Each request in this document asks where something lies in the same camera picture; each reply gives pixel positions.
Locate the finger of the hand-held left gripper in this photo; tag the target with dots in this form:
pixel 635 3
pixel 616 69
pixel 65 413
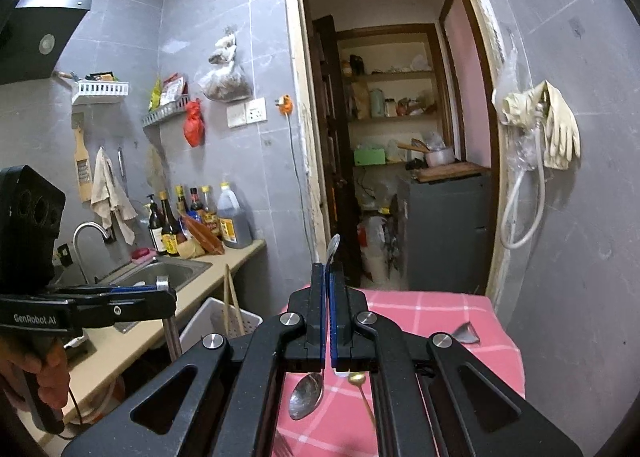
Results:
pixel 130 289
pixel 140 304

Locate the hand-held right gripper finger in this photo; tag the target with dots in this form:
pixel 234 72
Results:
pixel 332 327
pixel 321 327

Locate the stainless steel table knife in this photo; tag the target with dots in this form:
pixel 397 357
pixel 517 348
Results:
pixel 172 332

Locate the stainless steel spoon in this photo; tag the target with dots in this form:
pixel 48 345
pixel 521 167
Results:
pixel 306 396

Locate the white plastic utensil basket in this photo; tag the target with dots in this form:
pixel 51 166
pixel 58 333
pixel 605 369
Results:
pixel 215 319

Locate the person's left hand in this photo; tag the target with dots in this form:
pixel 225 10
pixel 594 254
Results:
pixel 55 377

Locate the pink sponge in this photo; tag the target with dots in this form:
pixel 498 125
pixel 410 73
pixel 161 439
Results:
pixel 143 255

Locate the stainless steel sink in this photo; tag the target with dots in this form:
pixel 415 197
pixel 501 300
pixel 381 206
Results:
pixel 165 269

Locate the gold spoon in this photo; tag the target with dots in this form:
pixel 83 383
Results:
pixel 356 378

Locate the chrome faucet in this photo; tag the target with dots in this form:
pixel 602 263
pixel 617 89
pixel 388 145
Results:
pixel 87 227

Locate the dark pump bottle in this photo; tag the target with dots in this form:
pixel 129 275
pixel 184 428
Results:
pixel 156 232

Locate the tan packet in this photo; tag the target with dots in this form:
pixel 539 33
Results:
pixel 192 250

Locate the wooden grater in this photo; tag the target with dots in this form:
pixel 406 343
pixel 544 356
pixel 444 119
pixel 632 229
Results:
pixel 82 167

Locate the beige hanging towel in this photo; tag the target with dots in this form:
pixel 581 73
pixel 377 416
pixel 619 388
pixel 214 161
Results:
pixel 110 192

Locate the wooden chopstick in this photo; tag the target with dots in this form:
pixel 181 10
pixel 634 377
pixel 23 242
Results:
pixel 226 302
pixel 236 307

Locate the orange brown packet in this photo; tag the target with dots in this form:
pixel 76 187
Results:
pixel 202 234

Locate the white sack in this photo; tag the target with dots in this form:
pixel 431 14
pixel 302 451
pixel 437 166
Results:
pixel 375 247

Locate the yellow cap dark bottle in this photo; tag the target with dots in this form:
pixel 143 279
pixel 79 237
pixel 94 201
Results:
pixel 181 202

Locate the hanging metal utensil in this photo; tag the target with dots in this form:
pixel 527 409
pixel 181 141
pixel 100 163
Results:
pixel 121 167

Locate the yellow cap sauce bottle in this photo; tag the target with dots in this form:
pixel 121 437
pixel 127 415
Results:
pixel 210 217

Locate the red cap dark bottle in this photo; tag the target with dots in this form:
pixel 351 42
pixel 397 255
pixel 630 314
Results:
pixel 195 202

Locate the large dark vinegar jug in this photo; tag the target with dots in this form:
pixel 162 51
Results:
pixel 234 222

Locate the pink checked tablecloth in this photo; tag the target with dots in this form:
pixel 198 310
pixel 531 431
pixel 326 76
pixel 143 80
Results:
pixel 450 367

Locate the stainless steel fork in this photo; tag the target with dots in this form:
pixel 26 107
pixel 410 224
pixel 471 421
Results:
pixel 283 448

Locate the triangular metal scraper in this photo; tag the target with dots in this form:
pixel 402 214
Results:
pixel 466 333

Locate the dark wooden door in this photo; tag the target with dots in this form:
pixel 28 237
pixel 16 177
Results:
pixel 337 187

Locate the grey cabinet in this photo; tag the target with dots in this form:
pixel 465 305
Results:
pixel 445 232

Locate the green box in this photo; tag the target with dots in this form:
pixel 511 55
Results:
pixel 370 157

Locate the red plastic bag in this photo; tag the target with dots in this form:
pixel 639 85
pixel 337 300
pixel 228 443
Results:
pixel 194 124

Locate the yellow packet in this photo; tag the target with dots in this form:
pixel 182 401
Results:
pixel 155 94

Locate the black range hood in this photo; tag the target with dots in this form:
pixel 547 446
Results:
pixel 30 37

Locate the wooden cutting board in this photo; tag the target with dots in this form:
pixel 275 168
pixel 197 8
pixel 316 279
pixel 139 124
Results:
pixel 450 171

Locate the red and white packets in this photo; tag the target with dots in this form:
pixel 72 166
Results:
pixel 174 88

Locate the small metal pot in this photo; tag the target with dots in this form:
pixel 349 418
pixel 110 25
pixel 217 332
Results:
pixel 439 157

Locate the orange plug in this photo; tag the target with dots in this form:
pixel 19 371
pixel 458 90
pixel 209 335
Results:
pixel 285 103

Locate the clear bag of dried goods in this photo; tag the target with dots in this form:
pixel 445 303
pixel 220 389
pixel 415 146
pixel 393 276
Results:
pixel 226 79

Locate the wooden shelf unit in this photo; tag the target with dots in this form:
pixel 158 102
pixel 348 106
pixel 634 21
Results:
pixel 390 74

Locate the cream rubber gloves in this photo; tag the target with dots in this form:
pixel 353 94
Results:
pixel 555 132

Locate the white wall shelf basket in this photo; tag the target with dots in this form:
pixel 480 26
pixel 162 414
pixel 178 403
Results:
pixel 100 92

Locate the metal wall shelf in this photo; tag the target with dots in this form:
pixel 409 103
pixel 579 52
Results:
pixel 165 112

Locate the worn door frame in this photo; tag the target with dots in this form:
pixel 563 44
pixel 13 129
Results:
pixel 295 137

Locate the white wall socket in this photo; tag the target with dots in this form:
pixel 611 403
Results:
pixel 247 112

